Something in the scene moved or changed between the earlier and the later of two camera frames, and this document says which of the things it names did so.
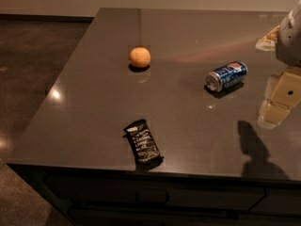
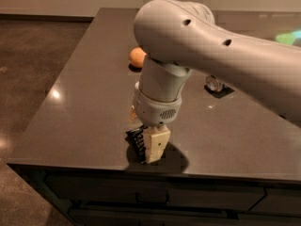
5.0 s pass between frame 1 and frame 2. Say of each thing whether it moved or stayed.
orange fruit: stayed
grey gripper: moved
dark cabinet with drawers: stayed
